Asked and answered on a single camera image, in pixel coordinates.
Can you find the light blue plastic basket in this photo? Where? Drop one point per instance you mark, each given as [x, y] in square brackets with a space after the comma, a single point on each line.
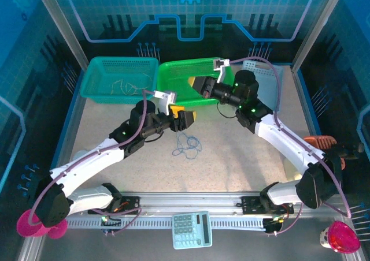
[266, 82]

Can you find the pink glitter cup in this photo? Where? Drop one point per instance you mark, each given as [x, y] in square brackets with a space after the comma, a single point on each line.
[344, 238]

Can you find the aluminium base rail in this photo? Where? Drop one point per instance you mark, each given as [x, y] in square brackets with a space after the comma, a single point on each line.
[188, 200]

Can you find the green plastic basket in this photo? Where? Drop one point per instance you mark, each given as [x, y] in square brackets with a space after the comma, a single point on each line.
[173, 79]

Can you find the light blue calculator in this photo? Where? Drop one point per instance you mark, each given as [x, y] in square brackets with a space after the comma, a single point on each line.
[192, 229]

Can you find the aluminium frame post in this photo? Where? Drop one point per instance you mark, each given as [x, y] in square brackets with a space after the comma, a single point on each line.
[319, 21]
[59, 21]

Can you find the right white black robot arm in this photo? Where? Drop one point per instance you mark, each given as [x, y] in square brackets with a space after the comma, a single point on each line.
[289, 148]

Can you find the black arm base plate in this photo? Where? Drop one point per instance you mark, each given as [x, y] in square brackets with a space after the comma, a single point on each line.
[248, 204]
[130, 201]

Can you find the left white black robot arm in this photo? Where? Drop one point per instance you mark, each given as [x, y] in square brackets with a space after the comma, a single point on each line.
[86, 164]

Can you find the teal plastic basket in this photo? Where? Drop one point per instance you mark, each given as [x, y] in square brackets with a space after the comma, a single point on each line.
[98, 79]

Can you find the orange ribbed brush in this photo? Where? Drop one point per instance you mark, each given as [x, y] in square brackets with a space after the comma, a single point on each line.
[321, 141]

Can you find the blue table edge strip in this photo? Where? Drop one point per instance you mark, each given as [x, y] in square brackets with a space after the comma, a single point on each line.
[312, 115]
[71, 113]

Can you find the pink goblet cup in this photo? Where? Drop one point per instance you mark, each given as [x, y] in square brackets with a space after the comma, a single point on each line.
[26, 229]

